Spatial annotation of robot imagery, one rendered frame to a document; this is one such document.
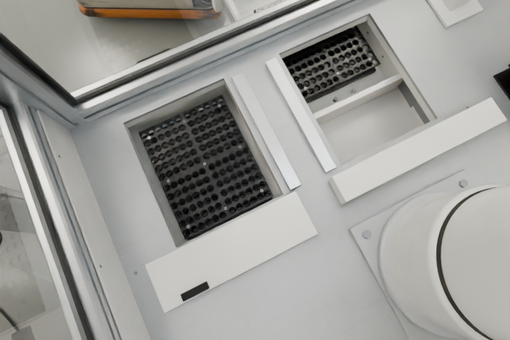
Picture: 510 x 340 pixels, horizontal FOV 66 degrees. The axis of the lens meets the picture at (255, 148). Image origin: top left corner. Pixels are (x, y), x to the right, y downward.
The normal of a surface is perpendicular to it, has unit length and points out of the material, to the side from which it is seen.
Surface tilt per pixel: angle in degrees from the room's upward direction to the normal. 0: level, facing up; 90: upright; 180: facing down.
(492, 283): 73
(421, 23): 0
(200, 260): 0
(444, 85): 0
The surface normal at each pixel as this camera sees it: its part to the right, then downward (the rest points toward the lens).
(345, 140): 0.00, -0.25
